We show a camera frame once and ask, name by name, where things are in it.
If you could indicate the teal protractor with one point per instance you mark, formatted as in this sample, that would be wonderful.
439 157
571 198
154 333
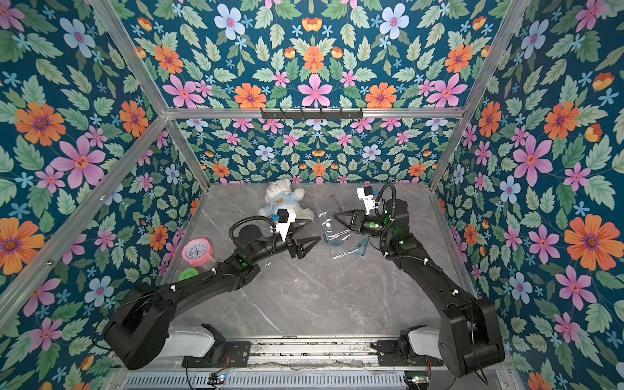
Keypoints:
336 238

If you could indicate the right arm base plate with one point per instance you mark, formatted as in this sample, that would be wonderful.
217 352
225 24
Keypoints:
395 353

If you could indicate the pink alarm clock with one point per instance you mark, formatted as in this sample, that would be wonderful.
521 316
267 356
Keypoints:
198 252

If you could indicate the teal triangle ruler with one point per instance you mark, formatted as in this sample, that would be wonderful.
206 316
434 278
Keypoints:
360 248

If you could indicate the white teddy bear blue shirt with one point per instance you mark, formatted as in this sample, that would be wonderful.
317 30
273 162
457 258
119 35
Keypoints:
279 195

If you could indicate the green small jar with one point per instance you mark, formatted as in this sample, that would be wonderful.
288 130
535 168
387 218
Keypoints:
188 273

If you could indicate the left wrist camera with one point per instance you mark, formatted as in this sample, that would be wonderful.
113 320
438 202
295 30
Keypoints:
283 219

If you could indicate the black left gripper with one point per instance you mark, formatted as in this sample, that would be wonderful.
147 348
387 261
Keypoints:
286 245

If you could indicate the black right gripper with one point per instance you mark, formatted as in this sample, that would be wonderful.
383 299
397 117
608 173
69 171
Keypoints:
359 224

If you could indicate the white vent grille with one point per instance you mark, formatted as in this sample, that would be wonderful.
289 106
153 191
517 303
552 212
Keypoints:
269 380

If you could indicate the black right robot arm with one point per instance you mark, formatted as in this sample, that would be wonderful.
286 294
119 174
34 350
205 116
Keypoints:
468 338

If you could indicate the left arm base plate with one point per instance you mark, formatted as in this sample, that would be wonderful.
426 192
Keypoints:
229 354

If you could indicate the black hook rail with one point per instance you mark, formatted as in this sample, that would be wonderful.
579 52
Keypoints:
310 114

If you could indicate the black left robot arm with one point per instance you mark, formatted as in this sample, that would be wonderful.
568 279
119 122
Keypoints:
141 330

